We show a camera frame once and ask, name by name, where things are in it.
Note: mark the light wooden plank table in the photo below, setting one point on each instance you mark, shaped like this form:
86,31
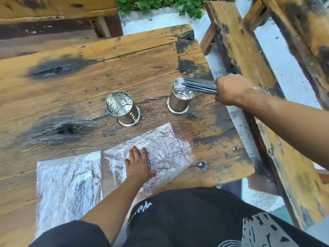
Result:
56,6

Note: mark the person's right forearm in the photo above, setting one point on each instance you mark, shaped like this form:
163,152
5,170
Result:
290,120

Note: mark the bundle of black chopsticks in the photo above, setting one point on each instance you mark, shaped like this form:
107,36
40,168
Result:
198,86

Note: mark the person's right hand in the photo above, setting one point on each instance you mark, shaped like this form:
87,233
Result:
232,89

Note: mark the person's left thumb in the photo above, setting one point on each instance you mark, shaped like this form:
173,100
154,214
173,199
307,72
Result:
152,174

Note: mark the clear plastic bag with chopsticks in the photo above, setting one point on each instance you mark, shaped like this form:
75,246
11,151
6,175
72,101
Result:
68,187

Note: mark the person's left forearm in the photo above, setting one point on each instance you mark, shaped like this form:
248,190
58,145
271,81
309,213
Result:
115,205

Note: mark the green leafy plants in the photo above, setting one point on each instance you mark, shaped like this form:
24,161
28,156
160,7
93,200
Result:
159,3

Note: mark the long weathered wooden bench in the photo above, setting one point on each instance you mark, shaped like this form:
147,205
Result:
244,61

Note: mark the person's left hand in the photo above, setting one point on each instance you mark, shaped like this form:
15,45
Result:
138,169

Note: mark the person's right fingers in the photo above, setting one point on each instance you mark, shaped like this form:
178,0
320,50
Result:
218,86

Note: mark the person's black printed clothing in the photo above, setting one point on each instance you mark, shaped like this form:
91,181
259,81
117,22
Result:
200,221

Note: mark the perforated steel utensil holder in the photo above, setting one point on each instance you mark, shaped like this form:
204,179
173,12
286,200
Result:
122,109
180,101

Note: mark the dark brown wooden bench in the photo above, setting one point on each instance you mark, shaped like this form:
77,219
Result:
46,35

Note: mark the charred yellow wooden table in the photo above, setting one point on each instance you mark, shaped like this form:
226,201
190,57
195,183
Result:
300,28

